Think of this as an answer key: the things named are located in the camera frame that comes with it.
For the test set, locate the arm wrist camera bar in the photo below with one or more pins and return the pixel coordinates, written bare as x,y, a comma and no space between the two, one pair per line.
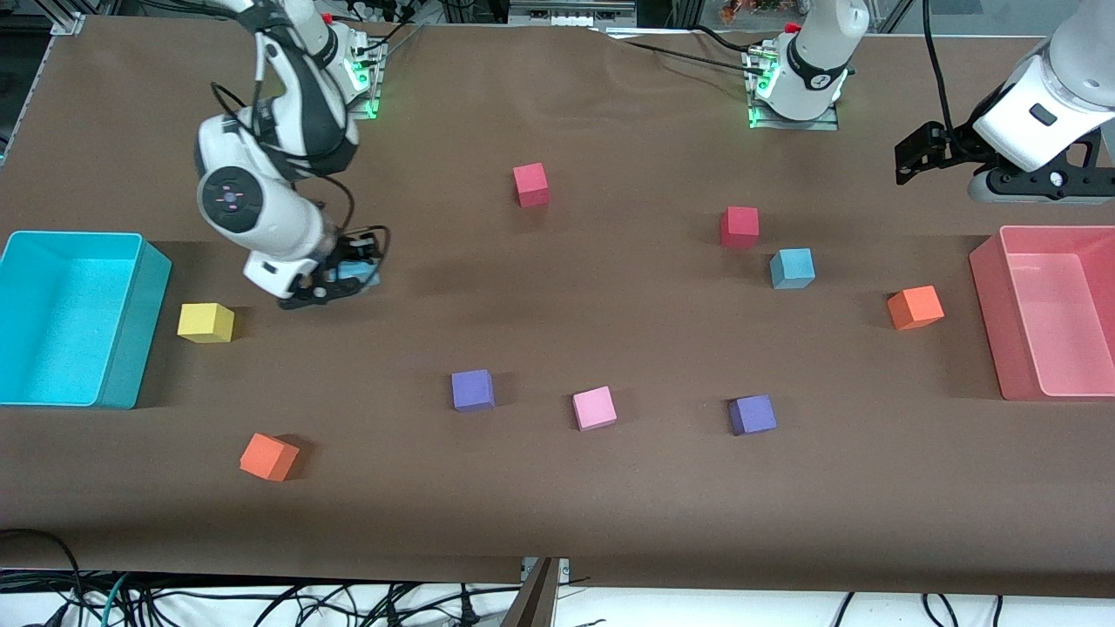
1028,185
314,296

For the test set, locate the yellow foam block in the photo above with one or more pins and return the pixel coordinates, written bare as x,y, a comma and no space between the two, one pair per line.
205,320

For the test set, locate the pink foam block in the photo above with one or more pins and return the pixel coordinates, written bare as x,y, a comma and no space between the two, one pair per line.
594,407

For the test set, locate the cyan plastic bin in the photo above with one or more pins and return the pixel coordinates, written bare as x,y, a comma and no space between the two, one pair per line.
52,322

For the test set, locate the brown stand strut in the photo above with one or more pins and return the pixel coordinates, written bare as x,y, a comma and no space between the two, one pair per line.
533,601

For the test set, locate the orange foam block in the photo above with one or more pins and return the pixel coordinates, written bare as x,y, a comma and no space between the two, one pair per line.
915,306
266,455

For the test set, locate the grey metal rack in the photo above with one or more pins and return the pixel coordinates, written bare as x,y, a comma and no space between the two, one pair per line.
571,13

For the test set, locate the pink plastic bin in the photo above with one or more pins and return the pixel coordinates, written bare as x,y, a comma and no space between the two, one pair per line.
1058,322

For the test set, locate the purple foam block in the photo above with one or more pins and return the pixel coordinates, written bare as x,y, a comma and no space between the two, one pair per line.
753,414
471,389

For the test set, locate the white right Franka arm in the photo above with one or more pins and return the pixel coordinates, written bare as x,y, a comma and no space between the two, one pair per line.
270,218

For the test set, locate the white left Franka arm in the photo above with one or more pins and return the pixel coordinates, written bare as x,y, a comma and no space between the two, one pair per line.
810,83

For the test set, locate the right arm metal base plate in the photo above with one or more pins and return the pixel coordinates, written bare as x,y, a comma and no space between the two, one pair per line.
373,96

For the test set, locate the aluminium frame corner post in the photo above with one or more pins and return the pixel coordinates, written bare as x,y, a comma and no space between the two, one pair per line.
68,24

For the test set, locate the left arm wrist camera bar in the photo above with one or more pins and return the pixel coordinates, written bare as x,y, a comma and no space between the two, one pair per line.
1028,185

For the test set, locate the right arm wrist camera bar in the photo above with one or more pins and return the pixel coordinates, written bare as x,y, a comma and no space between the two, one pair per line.
314,296

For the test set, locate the red foam block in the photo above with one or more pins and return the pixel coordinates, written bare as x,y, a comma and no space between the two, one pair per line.
739,223
530,181

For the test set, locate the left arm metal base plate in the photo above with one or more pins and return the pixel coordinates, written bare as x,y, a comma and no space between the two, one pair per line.
819,124

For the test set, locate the light blue foam block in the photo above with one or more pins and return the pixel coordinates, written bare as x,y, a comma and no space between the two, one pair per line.
792,264
359,272

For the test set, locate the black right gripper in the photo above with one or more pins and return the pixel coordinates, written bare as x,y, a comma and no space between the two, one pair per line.
341,256

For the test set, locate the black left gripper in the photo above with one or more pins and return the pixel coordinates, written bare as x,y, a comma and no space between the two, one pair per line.
951,144

